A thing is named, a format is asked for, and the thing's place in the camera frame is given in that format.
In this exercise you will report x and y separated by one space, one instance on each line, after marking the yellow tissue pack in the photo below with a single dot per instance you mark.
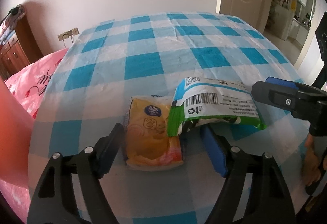
148 142

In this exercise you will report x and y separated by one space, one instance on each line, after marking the white kitchen cabinet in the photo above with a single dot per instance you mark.
278 24

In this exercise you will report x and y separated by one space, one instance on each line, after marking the green white snack bag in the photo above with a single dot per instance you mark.
217 106

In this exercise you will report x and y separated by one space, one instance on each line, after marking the wall power socket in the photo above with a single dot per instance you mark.
67 33

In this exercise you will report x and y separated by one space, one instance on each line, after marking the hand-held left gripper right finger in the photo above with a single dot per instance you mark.
214 152

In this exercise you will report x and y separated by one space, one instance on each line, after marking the orange plastic bin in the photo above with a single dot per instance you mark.
12 124

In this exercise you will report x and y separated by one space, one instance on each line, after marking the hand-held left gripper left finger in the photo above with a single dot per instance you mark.
109 147

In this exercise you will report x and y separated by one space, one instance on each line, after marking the person's right hand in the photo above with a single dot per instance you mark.
310 162

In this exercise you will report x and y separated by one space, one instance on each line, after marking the pink printed blanket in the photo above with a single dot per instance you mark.
33 81

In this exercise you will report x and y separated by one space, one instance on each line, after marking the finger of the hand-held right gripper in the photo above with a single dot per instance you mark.
278 98
286 81

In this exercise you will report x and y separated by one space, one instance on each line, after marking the blue white checked tablecloth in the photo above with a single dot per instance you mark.
153 60

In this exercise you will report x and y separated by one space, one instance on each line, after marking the brown wooden dresser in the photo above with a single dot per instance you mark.
18 52

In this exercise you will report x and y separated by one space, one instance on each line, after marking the stack of folded bedding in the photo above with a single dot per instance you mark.
10 24

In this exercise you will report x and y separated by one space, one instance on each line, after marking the dark cloth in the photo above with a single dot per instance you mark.
14 11

